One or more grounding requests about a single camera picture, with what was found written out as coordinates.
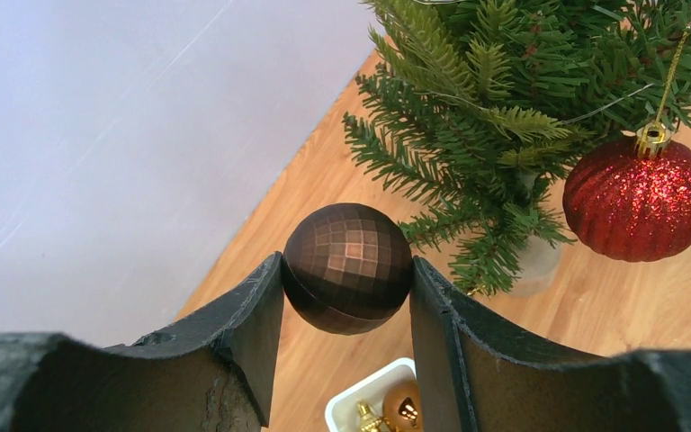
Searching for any red glitter ball ornament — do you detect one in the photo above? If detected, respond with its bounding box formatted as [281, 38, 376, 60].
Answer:
[562, 26, 691, 264]

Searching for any dark brown ball ornament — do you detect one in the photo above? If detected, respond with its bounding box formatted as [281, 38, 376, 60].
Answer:
[282, 202, 414, 336]

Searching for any small green christmas tree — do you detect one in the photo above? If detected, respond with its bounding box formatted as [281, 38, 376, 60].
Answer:
[343, 1, 691, 295]

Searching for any bronze ball ornament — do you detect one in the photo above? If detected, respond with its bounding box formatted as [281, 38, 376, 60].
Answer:
[382, 379, 424, 432]

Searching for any white ornament tray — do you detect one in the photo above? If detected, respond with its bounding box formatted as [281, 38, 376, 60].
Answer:
[324, 357, 416, 432]

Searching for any gold finial ornament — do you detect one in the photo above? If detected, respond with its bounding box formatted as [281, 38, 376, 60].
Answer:
[356, 400, 397, 432]

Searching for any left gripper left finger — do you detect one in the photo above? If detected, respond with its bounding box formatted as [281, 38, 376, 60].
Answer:
[0, 253, 284, 431]

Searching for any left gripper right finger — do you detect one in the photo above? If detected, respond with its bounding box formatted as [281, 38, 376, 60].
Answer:
[409, 257, 691, 431]

